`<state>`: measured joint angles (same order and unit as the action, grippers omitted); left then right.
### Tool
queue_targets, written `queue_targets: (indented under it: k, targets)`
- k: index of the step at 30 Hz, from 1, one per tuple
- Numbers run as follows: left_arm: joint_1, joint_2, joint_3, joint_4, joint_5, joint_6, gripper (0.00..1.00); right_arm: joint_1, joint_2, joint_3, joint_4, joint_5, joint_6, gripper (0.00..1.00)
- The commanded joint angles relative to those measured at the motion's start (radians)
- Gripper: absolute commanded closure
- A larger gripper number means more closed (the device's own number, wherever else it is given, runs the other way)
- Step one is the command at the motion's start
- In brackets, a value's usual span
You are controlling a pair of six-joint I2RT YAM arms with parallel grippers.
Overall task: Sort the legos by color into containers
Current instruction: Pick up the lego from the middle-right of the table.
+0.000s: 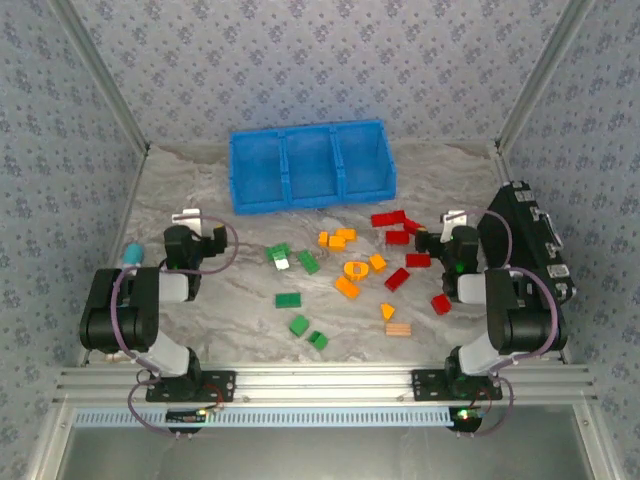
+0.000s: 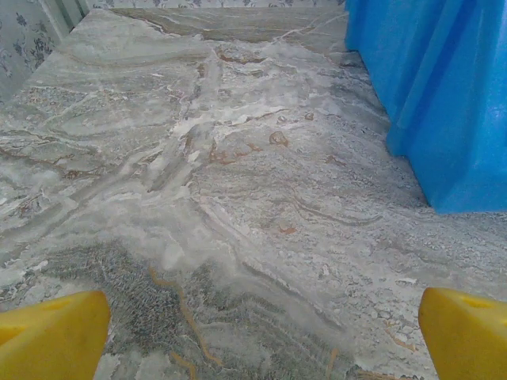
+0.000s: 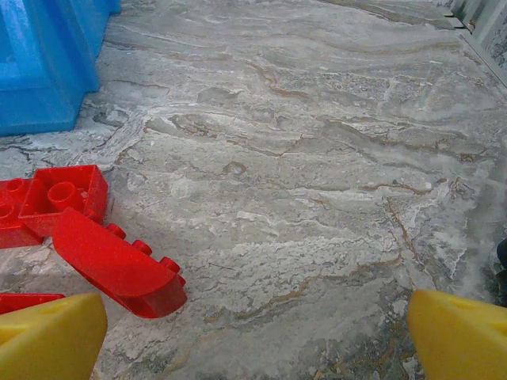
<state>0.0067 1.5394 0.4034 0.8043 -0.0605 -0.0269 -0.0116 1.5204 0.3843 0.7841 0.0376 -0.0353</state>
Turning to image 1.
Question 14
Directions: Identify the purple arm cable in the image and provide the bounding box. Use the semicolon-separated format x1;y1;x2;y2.
110;215;240;439
447;208;560;440

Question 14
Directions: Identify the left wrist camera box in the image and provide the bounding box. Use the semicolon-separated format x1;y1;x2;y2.
171;208;202;235

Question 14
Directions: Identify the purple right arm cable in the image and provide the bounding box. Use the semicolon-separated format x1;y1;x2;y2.
447;208;560;440

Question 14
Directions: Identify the aluminium frame post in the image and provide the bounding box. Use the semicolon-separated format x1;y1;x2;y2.
495;0;597;151
49;0;151;151

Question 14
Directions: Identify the black hard case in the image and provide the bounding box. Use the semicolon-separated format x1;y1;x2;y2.
477;180;578;306

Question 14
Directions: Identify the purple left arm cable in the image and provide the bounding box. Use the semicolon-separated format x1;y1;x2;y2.
110;215;240;439

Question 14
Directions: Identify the aluminium frame leg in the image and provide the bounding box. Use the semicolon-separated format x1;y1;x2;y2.
573;404;617;480
24;404;76;480

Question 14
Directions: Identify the blue three-compartment bin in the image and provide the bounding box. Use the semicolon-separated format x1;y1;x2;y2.
228;118;399;216

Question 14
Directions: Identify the light blue slotted duct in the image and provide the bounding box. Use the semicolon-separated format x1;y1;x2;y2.
74;405;457;429

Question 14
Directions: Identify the small circuit board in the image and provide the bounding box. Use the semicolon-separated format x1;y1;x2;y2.
166;408;209;425
449;407;485;431

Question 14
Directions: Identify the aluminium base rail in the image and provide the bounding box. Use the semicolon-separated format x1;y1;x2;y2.
52;363;599;407

